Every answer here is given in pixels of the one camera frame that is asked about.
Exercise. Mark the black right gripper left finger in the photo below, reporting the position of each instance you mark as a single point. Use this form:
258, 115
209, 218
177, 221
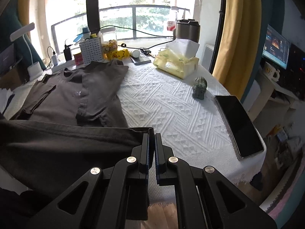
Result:
103, 198

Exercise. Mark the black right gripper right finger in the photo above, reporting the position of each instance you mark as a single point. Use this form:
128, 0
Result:
204, 197

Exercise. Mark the dark grey t-shirt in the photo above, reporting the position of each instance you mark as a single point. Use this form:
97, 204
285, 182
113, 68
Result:
70, 122

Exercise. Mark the white textured tablecloth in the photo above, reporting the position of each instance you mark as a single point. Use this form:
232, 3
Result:
193, 128

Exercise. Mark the green cactus figurine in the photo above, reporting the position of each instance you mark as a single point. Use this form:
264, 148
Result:
199, 88

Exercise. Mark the white power strip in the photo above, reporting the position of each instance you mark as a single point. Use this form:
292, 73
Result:
63, 66

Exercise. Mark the red yellow-lidded can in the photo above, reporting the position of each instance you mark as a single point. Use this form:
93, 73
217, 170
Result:
78, 59

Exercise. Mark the yellow tissue pack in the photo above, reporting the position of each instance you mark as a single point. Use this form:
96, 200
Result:
178, 58

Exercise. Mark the yellow plush toy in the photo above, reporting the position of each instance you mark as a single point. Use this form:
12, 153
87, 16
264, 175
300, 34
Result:
118, 54

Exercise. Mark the white mug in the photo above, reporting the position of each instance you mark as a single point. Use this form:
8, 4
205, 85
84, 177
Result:
271, 73

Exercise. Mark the white desk lamp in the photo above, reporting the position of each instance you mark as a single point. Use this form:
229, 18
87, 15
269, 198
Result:
35, 69

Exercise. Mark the white perforated basket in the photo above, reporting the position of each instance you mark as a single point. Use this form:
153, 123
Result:
91, 50

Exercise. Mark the white charger adapter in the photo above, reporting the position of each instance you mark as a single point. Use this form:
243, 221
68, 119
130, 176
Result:
54, 60

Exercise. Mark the yellow curtain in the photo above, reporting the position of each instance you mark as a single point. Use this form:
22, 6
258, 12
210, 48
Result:
238, 45

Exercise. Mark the black charger adapter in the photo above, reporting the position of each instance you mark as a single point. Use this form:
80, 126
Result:
67, 52

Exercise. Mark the clear snack jar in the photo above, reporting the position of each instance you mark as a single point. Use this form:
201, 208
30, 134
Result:
109, 39

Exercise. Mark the teal curtain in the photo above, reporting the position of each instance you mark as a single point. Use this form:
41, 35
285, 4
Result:
9, 23

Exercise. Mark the computer monitor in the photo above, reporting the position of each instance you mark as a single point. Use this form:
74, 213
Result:
276, 47

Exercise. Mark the blue face mask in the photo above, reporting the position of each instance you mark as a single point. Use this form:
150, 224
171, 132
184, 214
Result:
85, 34

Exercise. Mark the plastic water bottle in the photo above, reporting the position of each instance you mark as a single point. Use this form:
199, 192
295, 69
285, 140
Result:
172, 18

